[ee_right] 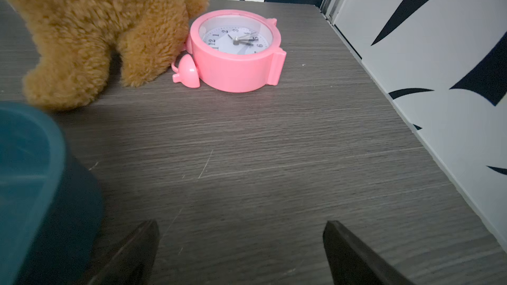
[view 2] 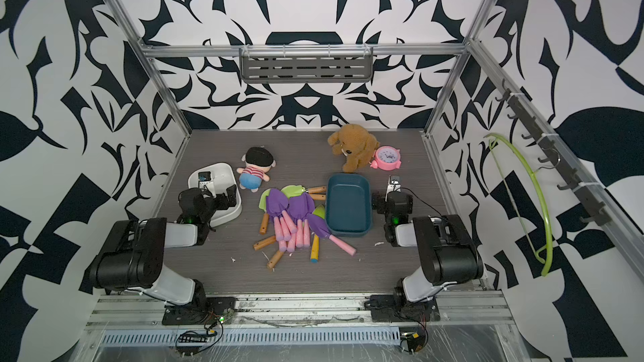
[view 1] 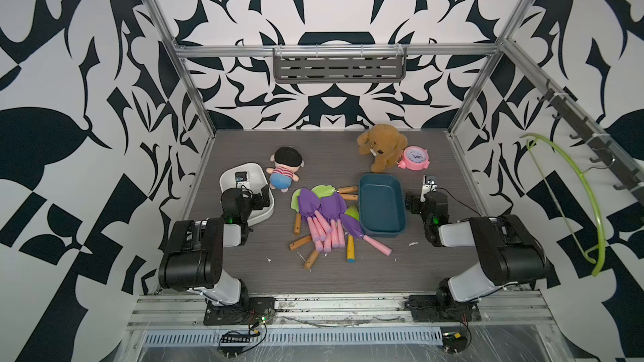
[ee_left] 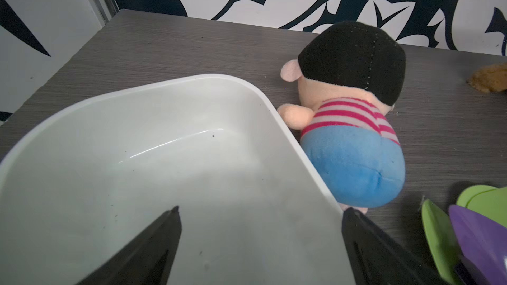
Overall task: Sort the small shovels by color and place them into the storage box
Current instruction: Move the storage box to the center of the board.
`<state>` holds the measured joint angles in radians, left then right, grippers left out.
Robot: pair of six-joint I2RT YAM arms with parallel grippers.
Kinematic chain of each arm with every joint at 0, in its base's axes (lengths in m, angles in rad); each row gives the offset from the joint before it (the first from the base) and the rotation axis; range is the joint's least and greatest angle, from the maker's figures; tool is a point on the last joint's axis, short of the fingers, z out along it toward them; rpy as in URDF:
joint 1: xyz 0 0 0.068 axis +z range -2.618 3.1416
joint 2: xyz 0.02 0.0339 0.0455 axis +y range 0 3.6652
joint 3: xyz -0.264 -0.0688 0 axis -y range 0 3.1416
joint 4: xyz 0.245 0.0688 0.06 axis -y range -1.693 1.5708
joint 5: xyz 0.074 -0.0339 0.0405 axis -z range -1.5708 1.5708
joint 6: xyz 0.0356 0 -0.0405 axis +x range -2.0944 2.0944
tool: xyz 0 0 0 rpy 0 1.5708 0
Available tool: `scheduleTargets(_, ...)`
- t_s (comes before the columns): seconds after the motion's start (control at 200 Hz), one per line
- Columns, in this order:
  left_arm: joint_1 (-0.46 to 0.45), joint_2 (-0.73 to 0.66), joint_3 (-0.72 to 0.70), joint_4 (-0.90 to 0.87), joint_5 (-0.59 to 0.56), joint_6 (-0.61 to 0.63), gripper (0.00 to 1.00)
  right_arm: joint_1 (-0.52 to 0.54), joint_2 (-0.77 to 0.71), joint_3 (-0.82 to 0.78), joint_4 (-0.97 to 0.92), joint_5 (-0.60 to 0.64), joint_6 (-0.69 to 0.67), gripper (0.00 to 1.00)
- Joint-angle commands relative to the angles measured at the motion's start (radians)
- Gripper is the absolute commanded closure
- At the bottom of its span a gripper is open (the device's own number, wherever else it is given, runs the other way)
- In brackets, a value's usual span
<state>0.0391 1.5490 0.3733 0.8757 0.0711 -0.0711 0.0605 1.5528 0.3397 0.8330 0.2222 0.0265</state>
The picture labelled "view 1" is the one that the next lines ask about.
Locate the green shovel yellow handle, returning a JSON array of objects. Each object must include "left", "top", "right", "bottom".
[{"left": 345, "top": 204, "right": 359, "bottom": 263}]

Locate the purple shovel pink handle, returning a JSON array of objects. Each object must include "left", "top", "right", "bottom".
[
  {"left": 298, "top": 189, "right": 327, "bottom": 252},
  {"left": 340, "top": 214, "right": 392, "bottom": 256},
  {"left": 320, "top": 192, "right": 346, "bottom": 253}
]

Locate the brown plush dog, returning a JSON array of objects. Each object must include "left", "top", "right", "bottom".
[{"left": 357, "top": 124, "right": 408, "bottom": 174}]

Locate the teal storage box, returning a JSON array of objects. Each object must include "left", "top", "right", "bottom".
[{"left": 358, "top": 174, "right": 407, "bottom": 238}]

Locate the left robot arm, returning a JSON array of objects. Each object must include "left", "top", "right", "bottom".
[{"left": 158, "top": 186, "right": 275, "bottom": 326}]

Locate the green shovel wooden handle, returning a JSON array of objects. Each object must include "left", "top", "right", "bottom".
[
  {"left": 311, "top": 185, "right": 358, "bottom": 201},
  {"left": 290, "top": 189, "right": 302, "bottom": 236}
]

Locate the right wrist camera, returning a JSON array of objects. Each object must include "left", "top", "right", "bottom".
[{"left": 420, "top": 175, "right": 437, "bottom": 202}]

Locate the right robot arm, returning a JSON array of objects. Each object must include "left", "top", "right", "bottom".
[{"left": 405, "top": 191, "right": 549, "bottom": 322}]

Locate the plush doll black hair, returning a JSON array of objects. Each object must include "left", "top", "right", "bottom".
[{"left": 266, "top": 147, "right": 305, "bottom": 193}]

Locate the grey hook rail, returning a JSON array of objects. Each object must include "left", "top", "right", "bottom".
[{"left": 539, "top": 79, "right": 643, "bottom": 204}]

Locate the pink alarm clock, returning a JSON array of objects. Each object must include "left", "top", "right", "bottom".
[{"left": 397, "top": 146, "right": 431, "bottom": 171}]

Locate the white storage box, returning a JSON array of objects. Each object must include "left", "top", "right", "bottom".
[{"left": 219, "top": 163, "right": 275, "bottom": 226}]

